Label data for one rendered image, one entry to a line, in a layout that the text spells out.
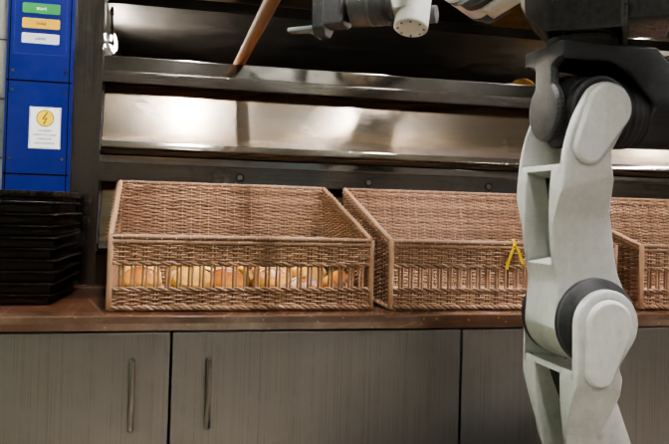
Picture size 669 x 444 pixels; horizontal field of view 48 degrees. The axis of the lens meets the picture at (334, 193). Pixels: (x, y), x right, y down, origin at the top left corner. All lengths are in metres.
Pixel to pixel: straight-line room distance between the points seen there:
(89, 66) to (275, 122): 0.51
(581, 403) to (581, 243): 0.26
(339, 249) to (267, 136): 0.56
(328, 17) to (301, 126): 0.64
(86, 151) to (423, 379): 1.04
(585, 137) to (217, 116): 1.10
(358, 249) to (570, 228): 0.51
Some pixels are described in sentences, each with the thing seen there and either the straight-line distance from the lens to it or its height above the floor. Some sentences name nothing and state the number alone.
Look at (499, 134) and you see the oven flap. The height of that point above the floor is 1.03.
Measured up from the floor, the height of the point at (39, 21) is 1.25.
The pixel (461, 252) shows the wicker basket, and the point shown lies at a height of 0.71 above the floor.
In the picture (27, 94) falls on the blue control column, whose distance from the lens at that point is 2.04.
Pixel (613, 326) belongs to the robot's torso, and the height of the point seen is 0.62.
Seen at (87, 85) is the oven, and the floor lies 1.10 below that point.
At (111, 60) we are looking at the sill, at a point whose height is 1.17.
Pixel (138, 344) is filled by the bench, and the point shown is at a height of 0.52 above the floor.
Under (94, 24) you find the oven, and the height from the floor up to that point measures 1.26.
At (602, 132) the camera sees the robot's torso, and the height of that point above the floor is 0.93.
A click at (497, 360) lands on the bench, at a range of 1.68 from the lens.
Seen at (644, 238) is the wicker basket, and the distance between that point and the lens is 2.42.
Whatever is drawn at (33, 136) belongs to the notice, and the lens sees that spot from 2.03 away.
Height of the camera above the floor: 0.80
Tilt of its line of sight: 1 degrees up
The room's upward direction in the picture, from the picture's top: 2 degrees clockwise
